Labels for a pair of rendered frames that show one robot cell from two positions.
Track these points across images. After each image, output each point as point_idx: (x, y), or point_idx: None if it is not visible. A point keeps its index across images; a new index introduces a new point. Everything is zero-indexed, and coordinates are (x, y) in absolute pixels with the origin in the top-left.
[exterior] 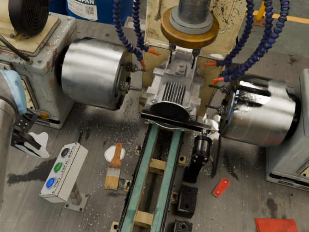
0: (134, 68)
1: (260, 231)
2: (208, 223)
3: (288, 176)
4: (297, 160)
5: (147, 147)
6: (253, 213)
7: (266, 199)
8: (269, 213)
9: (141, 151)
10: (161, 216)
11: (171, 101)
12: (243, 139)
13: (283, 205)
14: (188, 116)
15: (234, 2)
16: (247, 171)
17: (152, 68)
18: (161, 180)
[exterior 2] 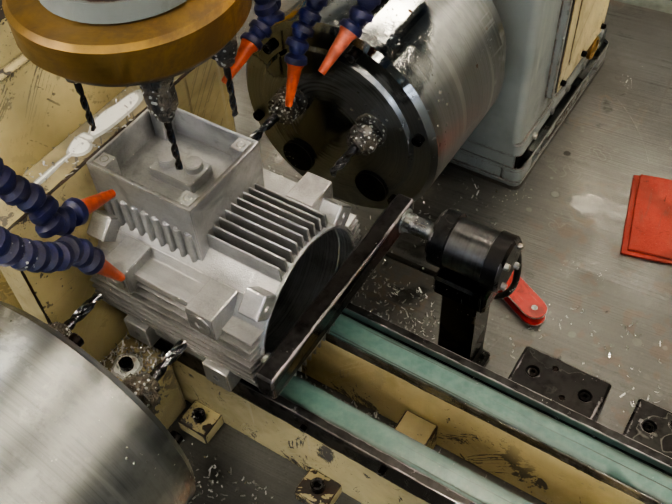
0: (63, 332)
1: (661, 253)
2: (621, 370)
3: (539, 127)
4: (543, 65)
5: (369, 437)
6: (606, 252)
7: (570, 208)
8: (610, 216)
9: (384, 458)
10: (640, 466)
11: (303, 247)
12: (462, 140)
13: (594, 181)
14: (323, 252)
15: None
16: (480, 219)
17: (74, 284)
18: (453, 455)
